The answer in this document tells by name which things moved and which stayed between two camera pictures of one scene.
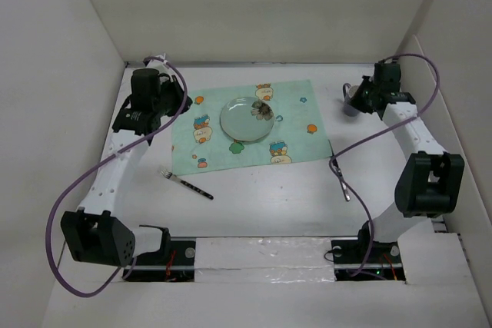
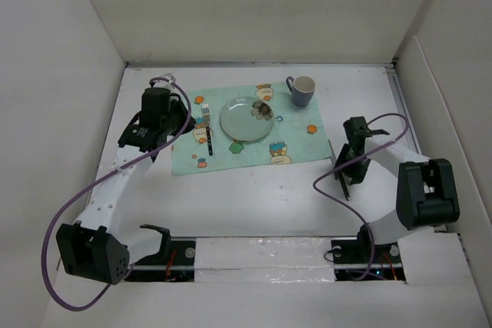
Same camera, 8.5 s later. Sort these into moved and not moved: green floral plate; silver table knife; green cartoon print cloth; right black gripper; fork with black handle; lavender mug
Moved: fork with black handle; right black gripper; lavender mug
Not moved: green floral plate; green cartoon print cloth; silver table knife
